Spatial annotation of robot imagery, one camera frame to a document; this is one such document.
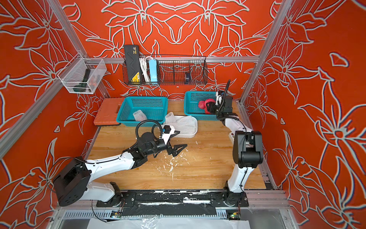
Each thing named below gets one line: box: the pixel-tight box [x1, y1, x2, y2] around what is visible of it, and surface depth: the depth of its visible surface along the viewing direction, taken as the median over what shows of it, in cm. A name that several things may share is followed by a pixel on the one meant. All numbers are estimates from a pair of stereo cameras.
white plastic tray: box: [163, 114, 198, 138], surface depth 97 cm
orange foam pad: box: [93, 97, 125, 126], surface depth 106 cm
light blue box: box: [148, 59, 158, 83], surface depth 91 cm
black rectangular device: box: [123, 44, 142, 84], surface depth 89 cm
